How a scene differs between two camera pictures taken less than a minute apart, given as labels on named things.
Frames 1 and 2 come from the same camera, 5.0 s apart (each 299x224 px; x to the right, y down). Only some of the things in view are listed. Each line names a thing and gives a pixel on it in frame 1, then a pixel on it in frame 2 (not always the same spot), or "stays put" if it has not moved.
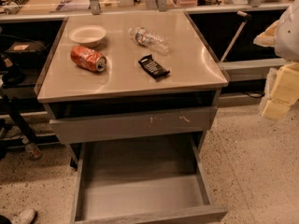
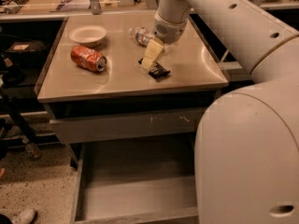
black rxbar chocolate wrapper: [154, 68] stays put
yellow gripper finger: [284, 93] to [168, 32]
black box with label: [27, 50] stays put
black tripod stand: [32, 145] stays put
